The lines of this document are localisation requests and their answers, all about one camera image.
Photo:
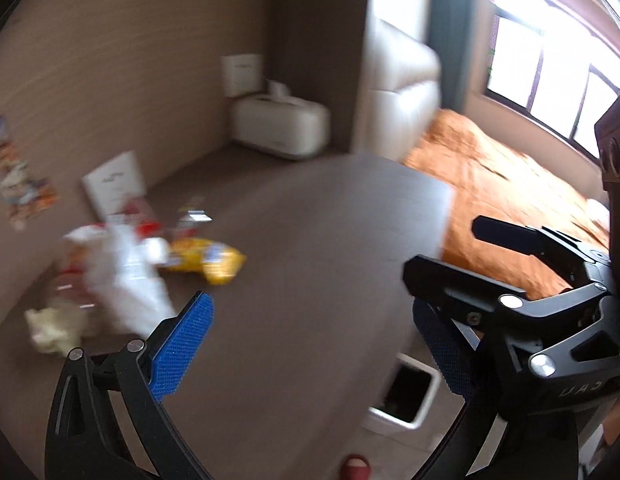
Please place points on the white tissue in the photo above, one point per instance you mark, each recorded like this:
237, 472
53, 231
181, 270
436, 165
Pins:
50, 330

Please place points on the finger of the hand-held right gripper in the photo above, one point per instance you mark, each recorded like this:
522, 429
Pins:
450, 282
505, 237

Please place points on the clear shiny wrapper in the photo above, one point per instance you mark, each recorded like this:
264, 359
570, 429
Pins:
192, 220

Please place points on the window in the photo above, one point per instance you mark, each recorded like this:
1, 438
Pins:
555, 70

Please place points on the orange blanket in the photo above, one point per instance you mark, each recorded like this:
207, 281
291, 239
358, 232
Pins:
480, 175

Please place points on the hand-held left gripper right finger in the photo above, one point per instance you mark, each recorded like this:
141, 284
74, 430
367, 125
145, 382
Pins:
442, 355

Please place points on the white pillow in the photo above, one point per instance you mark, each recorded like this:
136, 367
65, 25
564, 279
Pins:
599, 212

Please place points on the red and white packet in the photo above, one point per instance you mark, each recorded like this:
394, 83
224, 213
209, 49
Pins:
147, 225

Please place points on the orange and white snack packet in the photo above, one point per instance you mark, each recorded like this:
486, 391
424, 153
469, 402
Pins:
80, 245

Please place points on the clear plastic container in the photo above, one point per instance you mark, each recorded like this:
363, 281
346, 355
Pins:
70, 295

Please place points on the grey curtain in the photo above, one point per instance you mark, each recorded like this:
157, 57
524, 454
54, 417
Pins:
450, 35

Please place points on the white trash bin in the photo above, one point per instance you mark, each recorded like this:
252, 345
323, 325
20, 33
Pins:
405, 390

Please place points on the white plastic bag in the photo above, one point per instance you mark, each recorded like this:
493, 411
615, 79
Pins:
125, 285

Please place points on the white tissue box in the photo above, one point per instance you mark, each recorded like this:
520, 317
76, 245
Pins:
280, 127

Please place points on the yellow snack bag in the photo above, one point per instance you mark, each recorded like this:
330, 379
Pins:
210, 257

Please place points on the white wall socket plate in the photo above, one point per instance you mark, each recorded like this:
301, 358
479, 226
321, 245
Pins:
242, 75
115, 182

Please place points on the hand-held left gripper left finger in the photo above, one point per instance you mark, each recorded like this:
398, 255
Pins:
182, 345

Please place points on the cluster of cartoon wall stickers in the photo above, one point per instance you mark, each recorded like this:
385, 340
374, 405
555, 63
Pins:
17, 185

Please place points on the red round object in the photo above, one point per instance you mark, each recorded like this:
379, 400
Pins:
355, 470

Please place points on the white padded headboard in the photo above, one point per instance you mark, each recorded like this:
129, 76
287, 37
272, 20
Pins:
405, 80

